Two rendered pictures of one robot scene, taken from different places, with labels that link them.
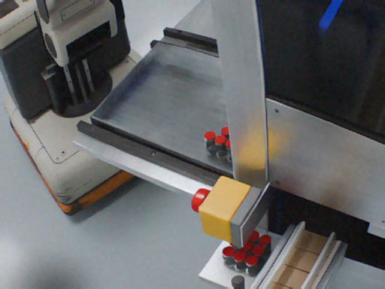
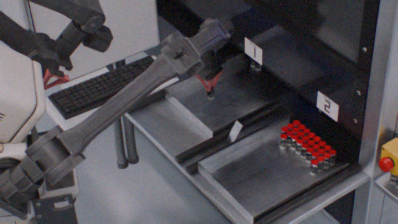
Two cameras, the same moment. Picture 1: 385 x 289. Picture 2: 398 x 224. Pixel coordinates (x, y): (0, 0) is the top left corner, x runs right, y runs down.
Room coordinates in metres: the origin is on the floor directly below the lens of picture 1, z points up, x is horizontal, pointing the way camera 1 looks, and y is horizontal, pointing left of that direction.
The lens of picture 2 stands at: (0.55, 1.55, 2.48)
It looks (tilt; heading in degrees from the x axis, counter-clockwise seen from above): 41 degrees down; 288
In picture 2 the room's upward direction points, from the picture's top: 3 degrees counter-clockwise
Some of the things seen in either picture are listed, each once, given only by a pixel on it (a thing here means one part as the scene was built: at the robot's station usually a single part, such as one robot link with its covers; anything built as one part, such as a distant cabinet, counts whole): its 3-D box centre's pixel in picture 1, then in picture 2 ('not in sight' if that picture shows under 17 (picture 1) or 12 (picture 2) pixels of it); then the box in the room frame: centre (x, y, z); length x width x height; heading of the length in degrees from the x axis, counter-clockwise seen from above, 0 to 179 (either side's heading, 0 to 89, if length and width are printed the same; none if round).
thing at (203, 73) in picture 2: not in sight; (207, 59); (1.09, -0.23, 1.09); 0.10 x 0.07 x 0.07; 64
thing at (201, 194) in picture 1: (205, 202); (387, 163); (0.54, 0.00, 0.99); 0.04 x 0.04 x 0.04; 51
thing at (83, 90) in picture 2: not in sight; (109, 84); (1.49, -0.35, 0.82); 0.40 x 0.14 x 0.02; 48
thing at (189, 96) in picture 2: not in sight; (231, 92); (1.04, -0.32, 0.90); 0.34 x 0.26 x 0.04; 51
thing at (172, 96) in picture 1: (192, 104); (272, 167); (0.85, -0.02, 0.90); 0.34 x 0.26 x 0.04; 51
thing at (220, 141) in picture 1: (241, 118); (301, 149); (0.78, -0.10, 0.90); 0.18 x 0.02 x 0.05; 141
